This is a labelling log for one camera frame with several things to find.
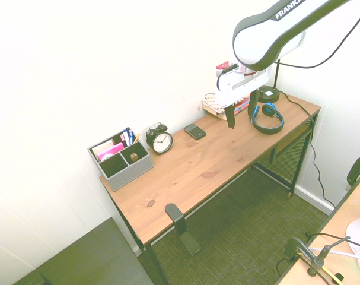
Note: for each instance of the blue and black headphones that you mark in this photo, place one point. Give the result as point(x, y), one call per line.
point(269, 110)

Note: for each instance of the white barrel marker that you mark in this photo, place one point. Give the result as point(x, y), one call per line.
point(131, 136)

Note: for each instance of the grey fabric desk organizer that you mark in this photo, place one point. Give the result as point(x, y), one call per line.
point(129, 175)

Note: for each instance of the black desk lamp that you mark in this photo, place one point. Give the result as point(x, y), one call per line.
point(273, 96)

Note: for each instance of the small brass cylinder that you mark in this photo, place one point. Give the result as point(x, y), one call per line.
point(134, 156)

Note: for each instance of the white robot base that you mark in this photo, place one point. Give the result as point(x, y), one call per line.
point(357, 234)

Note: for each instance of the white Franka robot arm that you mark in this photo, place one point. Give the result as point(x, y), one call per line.
point(256, 38)

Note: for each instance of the white wrist camera with red mount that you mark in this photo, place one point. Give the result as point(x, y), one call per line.
point(222, 67)

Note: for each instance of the pink sticky note pad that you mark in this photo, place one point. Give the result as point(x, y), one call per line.
point(108, 152)

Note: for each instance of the black headphone hanger hook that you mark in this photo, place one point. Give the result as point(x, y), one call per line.
point(182, 228)

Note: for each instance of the black mobile phone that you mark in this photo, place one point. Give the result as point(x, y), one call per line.
point(195, 132)

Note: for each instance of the black table clamp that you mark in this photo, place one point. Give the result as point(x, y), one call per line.
point(353, 172)

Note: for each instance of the light wooden work table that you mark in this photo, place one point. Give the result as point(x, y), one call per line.
point(340, 219)

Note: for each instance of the striped patterned fabric pouch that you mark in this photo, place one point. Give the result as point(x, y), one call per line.
point(210, 104)

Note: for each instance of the black C-clamp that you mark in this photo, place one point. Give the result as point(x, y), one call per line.
point(292, 246)

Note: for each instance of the orange pencil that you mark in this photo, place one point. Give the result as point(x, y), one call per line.
point(136, 138)

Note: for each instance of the beige card pad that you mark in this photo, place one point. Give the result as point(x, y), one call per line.
point(104, 145)

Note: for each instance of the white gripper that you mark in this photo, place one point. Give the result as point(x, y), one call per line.
point(236, 89)

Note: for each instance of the red cover book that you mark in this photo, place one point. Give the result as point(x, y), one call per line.
point(242, 104)

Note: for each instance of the yellow and black bar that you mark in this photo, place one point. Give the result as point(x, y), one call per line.
point(329, 273)

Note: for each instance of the blue cap marker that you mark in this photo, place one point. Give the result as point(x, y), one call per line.
point(127, 135)

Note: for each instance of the grey camera mount arm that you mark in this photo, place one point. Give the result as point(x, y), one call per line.
point(316, 262)

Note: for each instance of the black twin-bell alarm clock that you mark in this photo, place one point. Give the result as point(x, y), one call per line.
point(162, 142)

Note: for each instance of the wooden desk with black frame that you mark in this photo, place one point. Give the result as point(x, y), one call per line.
point(203, 166)

